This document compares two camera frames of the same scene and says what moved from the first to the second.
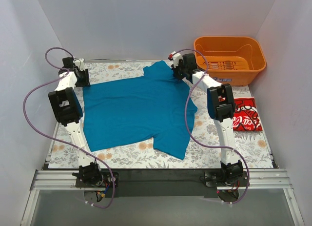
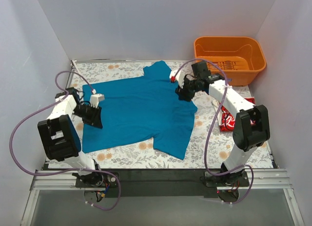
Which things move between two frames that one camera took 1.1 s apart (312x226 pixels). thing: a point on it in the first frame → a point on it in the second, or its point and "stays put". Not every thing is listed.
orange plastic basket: x=232 y=60 stays put
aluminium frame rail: x=269 y=179 stays put
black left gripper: x=83 y=78 → x=89 y=115
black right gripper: x=178 y=73 → x=185 y=92
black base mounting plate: x=165 y=183 stays put
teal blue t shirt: x=155 y=104 stays put
